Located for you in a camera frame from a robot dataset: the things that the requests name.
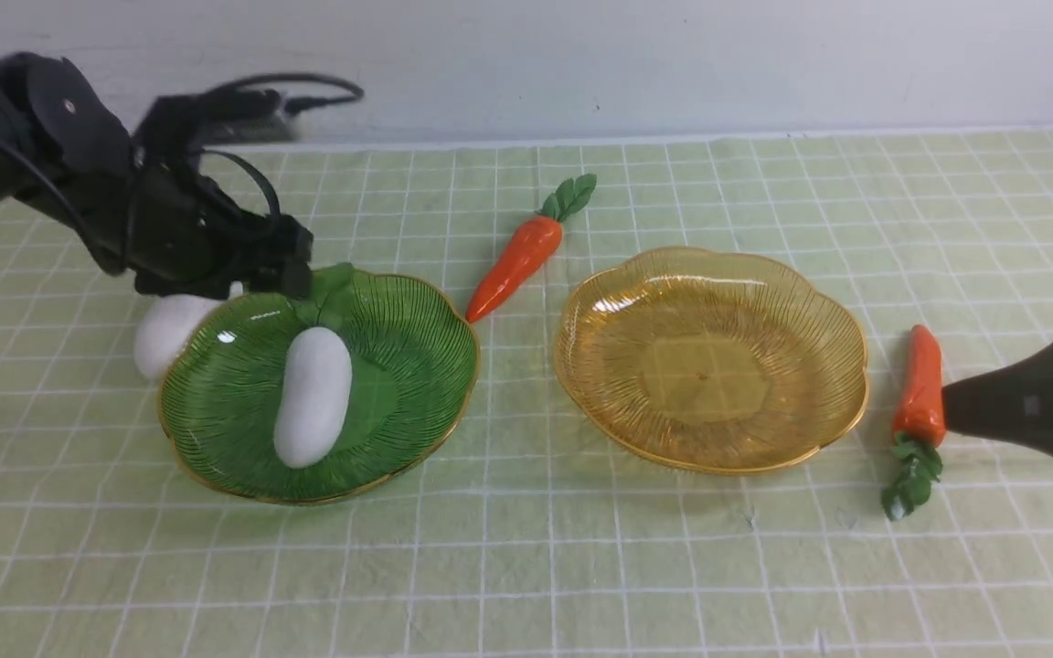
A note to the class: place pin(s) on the green checkered tablecloth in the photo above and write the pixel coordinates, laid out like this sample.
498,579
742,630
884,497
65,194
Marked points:
529,534

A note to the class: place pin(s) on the amber ribbed plastic plate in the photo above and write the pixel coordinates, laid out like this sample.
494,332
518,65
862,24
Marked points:
723,363

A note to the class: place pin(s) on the white radish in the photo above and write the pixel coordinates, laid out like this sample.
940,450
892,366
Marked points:
165,330
317,380

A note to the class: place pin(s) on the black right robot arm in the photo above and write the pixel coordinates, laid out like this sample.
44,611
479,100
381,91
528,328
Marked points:
1013,404

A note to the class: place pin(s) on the orange carrot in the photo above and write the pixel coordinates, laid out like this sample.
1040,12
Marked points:
917,429
532,244

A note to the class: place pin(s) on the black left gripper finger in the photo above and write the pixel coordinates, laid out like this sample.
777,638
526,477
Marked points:
294,279

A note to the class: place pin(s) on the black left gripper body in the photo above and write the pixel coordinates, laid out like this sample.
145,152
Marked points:
180,233

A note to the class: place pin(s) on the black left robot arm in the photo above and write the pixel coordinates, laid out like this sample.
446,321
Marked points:
65,155

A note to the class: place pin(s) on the green ribbed plastic plate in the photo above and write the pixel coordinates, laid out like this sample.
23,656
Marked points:
414,362

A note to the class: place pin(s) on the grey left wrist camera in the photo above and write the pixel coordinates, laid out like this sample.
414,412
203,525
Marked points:
248,116

